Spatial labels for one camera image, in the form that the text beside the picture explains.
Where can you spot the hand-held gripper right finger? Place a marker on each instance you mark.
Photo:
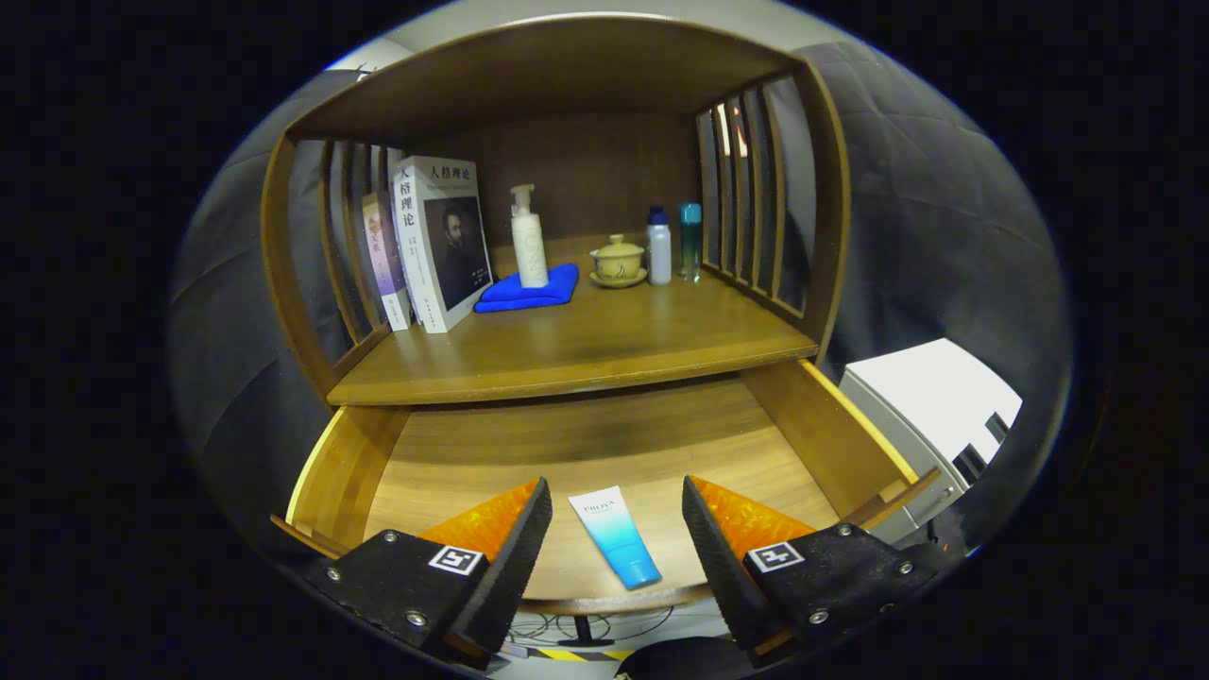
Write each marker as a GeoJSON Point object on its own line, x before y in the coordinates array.
{"type": "Point", "coordinates": [723, 567]}

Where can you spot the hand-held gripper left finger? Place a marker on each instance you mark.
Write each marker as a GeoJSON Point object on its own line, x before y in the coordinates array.
{"type": "Point", "coordinates": [510, 567]}

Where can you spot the blue and white tube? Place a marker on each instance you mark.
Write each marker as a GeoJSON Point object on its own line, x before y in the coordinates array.
{"type": "Point", "coordinates": [619, 543]}

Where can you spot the brown wooden drawer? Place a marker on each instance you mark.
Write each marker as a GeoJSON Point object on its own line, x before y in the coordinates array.
{"type": "Point", "coordinates": [586, 444]}

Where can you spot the wooden countertop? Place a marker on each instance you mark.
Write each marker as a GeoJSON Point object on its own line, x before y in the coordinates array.
{"type": "Point", "coordinates": [614, 331]}

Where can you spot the white box appliance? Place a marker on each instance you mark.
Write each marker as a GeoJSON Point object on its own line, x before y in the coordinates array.
{"type": "Point", "coordinates": [926, 397]}

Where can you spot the folded blue cloth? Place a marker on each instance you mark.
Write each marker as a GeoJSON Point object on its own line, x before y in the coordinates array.
{"type": "Point", "coordinates": [519, 295]}

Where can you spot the white pump bottle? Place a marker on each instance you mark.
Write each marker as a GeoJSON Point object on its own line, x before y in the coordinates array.
{"type": "Point", "coordinates": [529, 246]}

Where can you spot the white bottle with blue cap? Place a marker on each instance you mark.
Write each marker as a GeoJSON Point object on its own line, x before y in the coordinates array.
{"type": "Point", "coordinates": [659, 250]}

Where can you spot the beige lidded tea cup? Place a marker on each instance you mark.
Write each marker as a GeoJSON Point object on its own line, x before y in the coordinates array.
{"type": "Point", "coordinates": [619, 260]}

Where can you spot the thick white portrait book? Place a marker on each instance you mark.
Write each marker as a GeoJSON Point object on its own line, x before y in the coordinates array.
{"type": "Point", "coordinates": [444, 246]}

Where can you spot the teal blue bottle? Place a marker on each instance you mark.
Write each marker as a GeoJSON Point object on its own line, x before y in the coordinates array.
{"type": "Point", "coordinates": [690, 236]}

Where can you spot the thin purple book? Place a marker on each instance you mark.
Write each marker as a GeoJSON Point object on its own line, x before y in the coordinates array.
{"type": "Point", "coordinates": [383, 255]}

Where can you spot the black backdrop cloth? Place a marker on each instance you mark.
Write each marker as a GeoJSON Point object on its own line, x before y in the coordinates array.
{"type": "Point", "coordinates": [945, 236]}

